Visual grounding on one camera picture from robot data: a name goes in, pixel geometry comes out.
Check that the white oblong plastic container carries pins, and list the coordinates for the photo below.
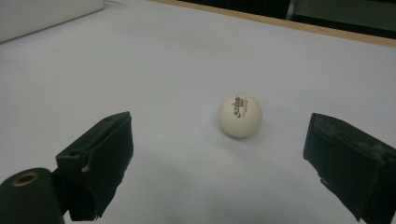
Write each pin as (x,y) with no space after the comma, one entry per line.
(37,15)

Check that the white table mat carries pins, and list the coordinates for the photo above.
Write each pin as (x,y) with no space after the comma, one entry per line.
(186,68)

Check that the white ping pong ball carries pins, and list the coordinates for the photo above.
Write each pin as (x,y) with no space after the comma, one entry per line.
(239,116)

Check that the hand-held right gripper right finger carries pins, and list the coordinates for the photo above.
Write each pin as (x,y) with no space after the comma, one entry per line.
(351,165)

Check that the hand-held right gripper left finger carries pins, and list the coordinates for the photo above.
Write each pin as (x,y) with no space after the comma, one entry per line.
(102,161)

